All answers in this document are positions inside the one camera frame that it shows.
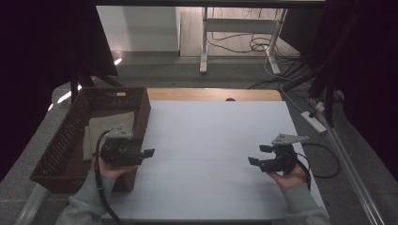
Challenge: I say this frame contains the black tripod stand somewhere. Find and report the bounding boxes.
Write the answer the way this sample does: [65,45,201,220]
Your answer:
[69,67,124,105]

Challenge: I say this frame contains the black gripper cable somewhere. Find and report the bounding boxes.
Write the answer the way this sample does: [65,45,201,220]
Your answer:
[295,142,342,192]
[93,128,124,225]

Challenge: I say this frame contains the white cabinet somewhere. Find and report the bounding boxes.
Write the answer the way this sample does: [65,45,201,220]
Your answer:
[96,6,182,53]

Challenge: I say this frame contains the beige pants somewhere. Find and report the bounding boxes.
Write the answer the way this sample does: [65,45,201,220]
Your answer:
[82,112,136,162]

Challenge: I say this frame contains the white desk frame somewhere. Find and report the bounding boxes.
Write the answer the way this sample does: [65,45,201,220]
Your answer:
[199,7,288,75]

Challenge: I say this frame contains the white table sheet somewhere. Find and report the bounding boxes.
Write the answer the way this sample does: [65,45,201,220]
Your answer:
[101,99,329,221]

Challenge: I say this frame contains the person's left hand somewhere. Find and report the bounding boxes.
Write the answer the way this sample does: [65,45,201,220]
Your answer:
[90,155,139,181]

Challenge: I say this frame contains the black metal stand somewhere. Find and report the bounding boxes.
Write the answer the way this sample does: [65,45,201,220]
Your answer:
[308,12,368,128]

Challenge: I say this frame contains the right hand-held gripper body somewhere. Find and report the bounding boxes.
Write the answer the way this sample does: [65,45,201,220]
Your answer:
[260,133,310,173]

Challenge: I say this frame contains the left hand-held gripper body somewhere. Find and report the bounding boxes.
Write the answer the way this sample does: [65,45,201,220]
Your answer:
[99,126,145,167]

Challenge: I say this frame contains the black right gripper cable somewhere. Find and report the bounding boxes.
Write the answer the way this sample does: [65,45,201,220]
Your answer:
[295,142,342,192]

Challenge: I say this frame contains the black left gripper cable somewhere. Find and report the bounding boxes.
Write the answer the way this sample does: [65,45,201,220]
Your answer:
[93,128,124,225]

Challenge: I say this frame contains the white power strip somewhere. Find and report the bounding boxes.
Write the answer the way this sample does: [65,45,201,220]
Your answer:
[300,111,328,134]

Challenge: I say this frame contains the black curtain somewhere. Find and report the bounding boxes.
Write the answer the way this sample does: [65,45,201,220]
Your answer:
[0,0,119,182]
[279,0,398,176]

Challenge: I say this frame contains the tangle of floor cables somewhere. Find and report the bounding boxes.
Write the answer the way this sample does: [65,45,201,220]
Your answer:
[207,7,302,64]

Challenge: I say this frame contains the brown wicker basket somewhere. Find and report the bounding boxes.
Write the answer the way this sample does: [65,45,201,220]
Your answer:
[30,86,152,194]

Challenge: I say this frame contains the person's right hand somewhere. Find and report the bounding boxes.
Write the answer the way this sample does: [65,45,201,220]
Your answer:
[267,164,310,189]

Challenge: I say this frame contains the white floor cable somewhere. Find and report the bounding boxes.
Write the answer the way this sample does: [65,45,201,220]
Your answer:
[263,55,307,114]

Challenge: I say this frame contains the aluminium rail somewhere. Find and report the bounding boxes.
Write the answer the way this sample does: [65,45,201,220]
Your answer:
[312,98,387,225]
[13,182,52,225]

